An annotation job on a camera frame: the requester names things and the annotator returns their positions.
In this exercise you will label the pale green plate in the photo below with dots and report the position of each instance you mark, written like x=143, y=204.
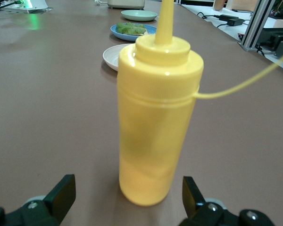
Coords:
x=138, y=15

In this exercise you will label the blue plate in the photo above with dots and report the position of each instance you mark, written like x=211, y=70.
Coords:
x=122, y=36

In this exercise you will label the white plate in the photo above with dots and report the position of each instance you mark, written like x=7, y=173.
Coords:
x=110, y=57

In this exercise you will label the beige chrome toaster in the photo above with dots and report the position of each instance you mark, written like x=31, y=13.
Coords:
x=125, y=3

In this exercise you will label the black power adapter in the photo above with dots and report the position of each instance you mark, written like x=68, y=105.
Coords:
x=232, y=20

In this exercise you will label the aluminium camera mount post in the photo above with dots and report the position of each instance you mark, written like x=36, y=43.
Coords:
x=255, y=26

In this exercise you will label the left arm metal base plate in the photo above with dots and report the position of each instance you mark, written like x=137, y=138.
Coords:
x=26, y=10

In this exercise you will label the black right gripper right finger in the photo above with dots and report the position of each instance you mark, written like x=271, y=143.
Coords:
x=202, y=213

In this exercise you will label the black equipment box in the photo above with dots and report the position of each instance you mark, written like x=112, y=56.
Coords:
x=278, y=43

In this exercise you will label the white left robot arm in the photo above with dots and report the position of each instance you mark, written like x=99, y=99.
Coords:
x=37, y=2

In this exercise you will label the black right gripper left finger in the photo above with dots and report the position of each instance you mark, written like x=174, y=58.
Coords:
x=56, y=200

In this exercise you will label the green lettuce leaf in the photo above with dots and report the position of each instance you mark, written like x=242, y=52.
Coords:
x=128, y=28

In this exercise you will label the yellow squeeze bottle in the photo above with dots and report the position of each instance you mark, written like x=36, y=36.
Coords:
x=155, y=117

